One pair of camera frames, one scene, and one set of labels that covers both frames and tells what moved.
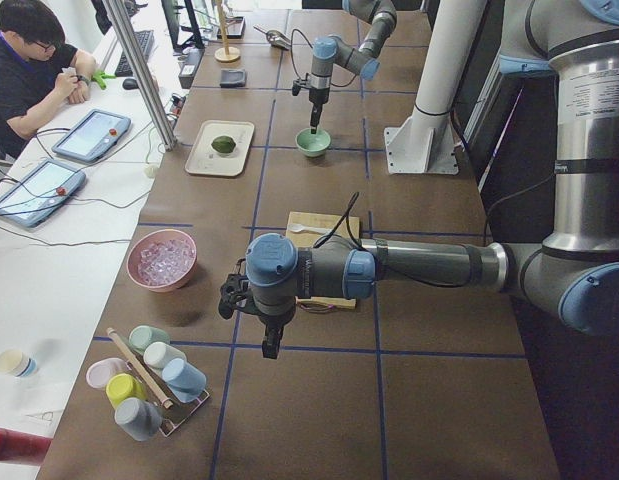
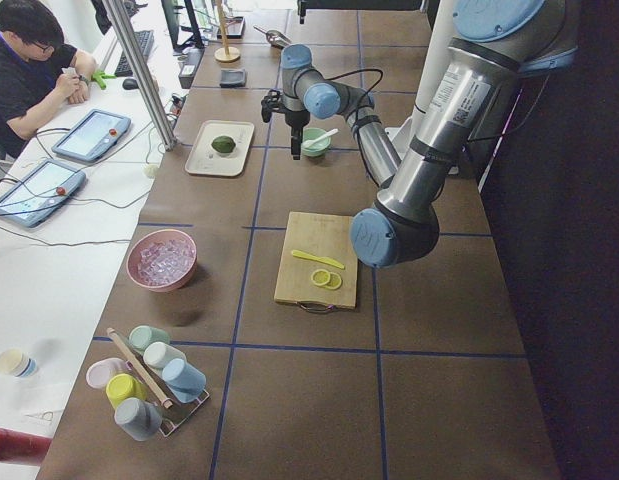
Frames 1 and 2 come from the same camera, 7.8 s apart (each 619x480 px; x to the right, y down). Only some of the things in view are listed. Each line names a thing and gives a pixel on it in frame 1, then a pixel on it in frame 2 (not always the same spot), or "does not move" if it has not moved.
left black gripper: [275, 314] -> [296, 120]
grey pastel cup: [139, 418] does not move
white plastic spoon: [298, 228] -> [308, 143]
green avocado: [223, 144] does not move
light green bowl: [313, 145] does not move
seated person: [31, 71] does not move
